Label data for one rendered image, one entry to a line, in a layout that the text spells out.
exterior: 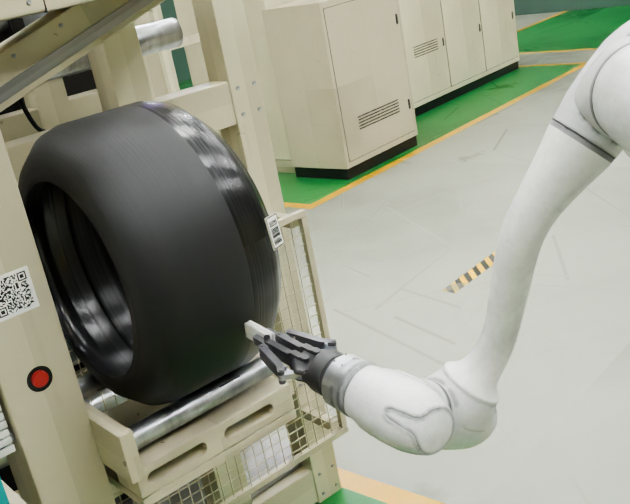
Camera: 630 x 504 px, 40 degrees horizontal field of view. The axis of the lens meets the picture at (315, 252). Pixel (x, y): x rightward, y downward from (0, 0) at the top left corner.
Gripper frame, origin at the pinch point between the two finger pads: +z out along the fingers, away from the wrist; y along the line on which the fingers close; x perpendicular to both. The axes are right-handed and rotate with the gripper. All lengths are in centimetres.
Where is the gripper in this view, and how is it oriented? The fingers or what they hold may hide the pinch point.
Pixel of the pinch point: (260, 335)
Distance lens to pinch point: 154.7
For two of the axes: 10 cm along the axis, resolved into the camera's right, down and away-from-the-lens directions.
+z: -6.6, -2.7, 7.0
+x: 1.0, 9.0, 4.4
